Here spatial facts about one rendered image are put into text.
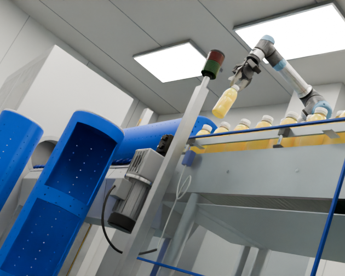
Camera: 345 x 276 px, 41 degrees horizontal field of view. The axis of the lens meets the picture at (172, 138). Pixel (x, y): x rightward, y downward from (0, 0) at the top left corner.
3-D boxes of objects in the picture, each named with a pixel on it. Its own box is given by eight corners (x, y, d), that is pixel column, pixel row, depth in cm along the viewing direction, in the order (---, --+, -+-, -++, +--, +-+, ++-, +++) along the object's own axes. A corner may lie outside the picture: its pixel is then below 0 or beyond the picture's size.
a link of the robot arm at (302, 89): (323, 97, 275) (271, 38, 258) (329, 104, 265) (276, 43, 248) (307, 109, 278) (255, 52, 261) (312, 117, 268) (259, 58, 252)
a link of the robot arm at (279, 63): (284, 58, 252) (272, 43, 248) (289, 64, 242) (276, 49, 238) (272, 68, 254) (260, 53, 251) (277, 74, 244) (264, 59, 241)
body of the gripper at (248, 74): (238, 81, 241) (251, 65, 245) (249, 81, 234) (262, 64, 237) (230, 71, 238) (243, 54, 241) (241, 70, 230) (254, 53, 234)
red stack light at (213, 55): (213, 70, 182) (217, 62, 183) (224, 67, 177) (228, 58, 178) (201, 61, 179) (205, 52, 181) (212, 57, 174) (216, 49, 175)
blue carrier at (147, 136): (121, 184, 298) (144, 149, 309) (205, 185, 225) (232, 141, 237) (88, 156, 287) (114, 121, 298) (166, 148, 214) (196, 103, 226)
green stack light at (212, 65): (208, 81, 180) (213, 70, 182) (219, 78, 175) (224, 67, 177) (197, 72, 178) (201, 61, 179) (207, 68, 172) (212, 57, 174)
